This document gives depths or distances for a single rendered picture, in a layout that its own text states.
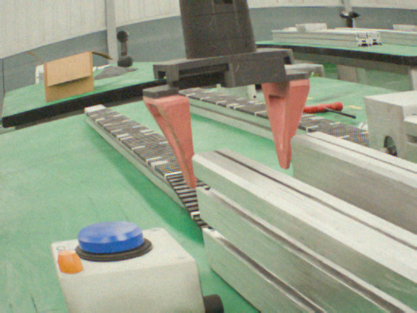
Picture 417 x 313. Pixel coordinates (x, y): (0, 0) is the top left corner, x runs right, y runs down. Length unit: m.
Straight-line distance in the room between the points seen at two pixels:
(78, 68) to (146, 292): 2.28
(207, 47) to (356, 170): 0.19
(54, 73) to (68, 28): 8.91
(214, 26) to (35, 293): 0.26
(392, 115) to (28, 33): 10.97
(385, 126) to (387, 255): 0.40
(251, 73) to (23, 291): 0.26
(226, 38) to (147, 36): 11.10
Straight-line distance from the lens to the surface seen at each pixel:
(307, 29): 4.29
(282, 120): 0.66
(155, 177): 0.89
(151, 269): 0.40
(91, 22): 11.56
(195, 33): 0.60
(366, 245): 0.29
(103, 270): 0.39
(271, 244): 0.41
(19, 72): 11.47
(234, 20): 0.60
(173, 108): 0.58
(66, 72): 2.65
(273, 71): 0.61
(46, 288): 0.56
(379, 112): 0.67
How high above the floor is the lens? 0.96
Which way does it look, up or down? 10 degrees down
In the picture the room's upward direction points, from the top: 8 degrees counter-clockwise
